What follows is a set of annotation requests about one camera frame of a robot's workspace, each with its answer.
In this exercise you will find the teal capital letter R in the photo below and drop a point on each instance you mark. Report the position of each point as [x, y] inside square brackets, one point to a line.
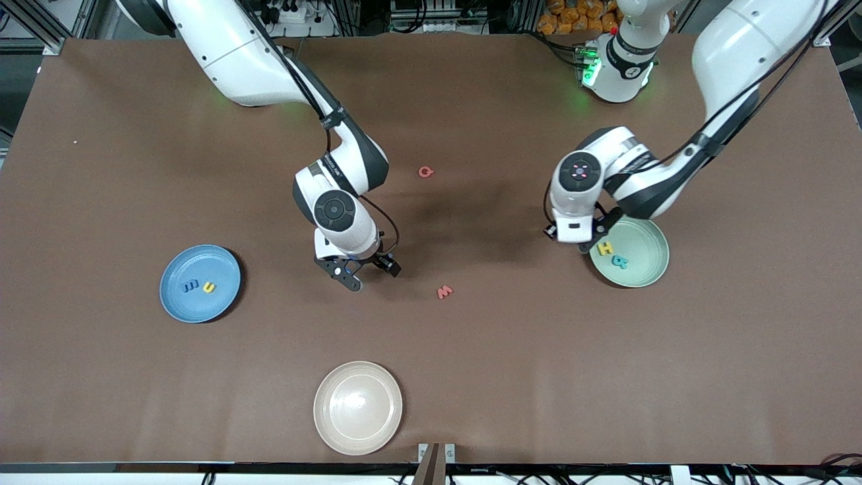
[620, 263]

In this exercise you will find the brown table mat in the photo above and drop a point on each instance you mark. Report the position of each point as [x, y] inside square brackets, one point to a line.
[539, 370]

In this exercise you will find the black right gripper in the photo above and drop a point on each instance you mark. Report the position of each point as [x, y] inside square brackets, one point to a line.
[376, 261]

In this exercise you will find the beige plate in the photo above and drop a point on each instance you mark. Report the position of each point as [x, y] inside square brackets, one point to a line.
[357, 407]

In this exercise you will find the white power strip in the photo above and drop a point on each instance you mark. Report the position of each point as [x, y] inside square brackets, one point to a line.
[293, 12]

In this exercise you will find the pink small letter w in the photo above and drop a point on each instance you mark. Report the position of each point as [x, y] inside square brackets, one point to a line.
[444, 292]

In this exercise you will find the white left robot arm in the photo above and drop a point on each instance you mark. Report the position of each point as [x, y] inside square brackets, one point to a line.
[741, 54]

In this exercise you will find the light green plate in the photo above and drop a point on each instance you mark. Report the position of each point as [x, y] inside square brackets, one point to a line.
[643, 269]

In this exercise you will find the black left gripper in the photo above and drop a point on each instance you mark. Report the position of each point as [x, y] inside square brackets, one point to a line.
[610, 219]

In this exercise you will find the blue small letter m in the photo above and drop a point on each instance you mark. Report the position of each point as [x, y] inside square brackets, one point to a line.
[190, 286]

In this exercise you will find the pink capital letter Q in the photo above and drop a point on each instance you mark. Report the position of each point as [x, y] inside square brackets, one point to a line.
[420, 172]

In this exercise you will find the blue plate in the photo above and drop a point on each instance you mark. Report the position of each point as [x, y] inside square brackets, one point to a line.
[202, 263]

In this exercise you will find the grey electronics rack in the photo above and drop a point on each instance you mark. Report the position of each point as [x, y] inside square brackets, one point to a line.
[438, 17]

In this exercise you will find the aluminium frame post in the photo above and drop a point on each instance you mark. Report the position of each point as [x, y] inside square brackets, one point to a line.
[845, 17]
[52, 47]

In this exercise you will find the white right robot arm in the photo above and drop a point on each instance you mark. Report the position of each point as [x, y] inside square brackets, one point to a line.
[229, 47]

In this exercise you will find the yellow capital letter H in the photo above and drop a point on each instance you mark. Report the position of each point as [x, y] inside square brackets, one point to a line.
[605, 248]

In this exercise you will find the orange fruit pile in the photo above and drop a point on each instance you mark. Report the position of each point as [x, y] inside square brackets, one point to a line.
[559, 20]

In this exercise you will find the grey metal clamp bracket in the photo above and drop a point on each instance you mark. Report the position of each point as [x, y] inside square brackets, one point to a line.
[431, 471]

